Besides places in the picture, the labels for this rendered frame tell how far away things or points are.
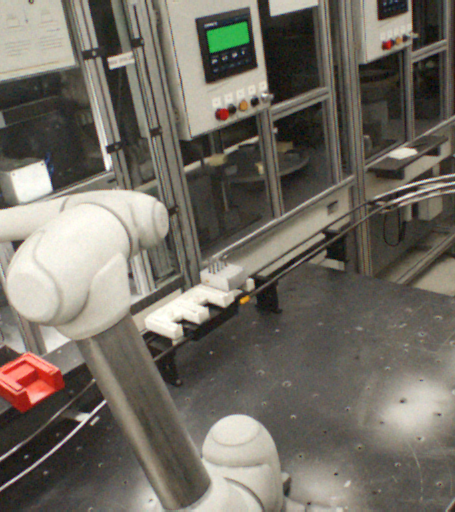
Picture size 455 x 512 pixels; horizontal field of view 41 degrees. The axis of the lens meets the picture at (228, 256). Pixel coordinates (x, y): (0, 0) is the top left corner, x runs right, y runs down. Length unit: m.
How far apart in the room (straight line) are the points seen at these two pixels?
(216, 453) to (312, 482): 0.35
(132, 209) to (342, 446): 0.89
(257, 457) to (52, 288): 0.60
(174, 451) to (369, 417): 0.77
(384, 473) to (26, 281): 1.01
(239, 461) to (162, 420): 0.28
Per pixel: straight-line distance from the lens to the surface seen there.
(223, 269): 2.02
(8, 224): 1.20
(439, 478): 1.57
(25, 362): 1.75
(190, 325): 1.92
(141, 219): 1.02
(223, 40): 2.09
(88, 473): 1.74
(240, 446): 1.28
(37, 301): 0.90
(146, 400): 1.03
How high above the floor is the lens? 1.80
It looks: 24 degrees down
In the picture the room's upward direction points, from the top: 10 degrees counter-clockwise
